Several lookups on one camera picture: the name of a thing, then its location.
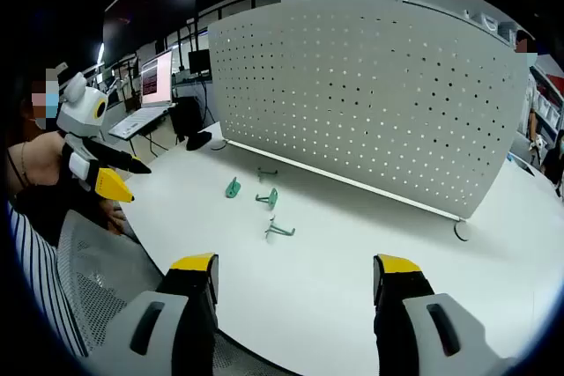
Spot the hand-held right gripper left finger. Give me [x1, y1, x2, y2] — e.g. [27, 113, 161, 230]
[83, 252, 220, 376]

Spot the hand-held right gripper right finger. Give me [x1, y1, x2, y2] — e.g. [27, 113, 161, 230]
[373, 254, 521, 376]

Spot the grey perforated mounting plate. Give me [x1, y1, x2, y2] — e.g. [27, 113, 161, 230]
[206, 0, 530, 243]

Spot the person's left hand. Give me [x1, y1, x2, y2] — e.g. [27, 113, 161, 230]
[97, 199, 128, 236]

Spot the black office chair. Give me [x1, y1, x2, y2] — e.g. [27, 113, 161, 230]
[168, 96, 204, 142]

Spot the open silver laptop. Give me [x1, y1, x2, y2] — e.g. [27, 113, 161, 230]
[108, 48, 177, 140]

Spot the grey mesh chair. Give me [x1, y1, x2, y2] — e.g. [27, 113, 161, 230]
[56, 208, 283, 376]

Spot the black rounded object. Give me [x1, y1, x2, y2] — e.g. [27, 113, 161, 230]
[185, 131, 213, 151]

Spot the person in striped shirt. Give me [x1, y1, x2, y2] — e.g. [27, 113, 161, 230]
[6, 202, 87, 358]

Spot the black computer monitor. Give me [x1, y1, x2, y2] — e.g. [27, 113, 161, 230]
[188, 49, 212, 76]

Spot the storage shelf with bins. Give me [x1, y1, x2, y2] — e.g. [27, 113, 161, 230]
[531, 63, 564, 139]

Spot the white shelf rack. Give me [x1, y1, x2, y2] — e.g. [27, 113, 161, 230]
[460, 8, 517, 45]

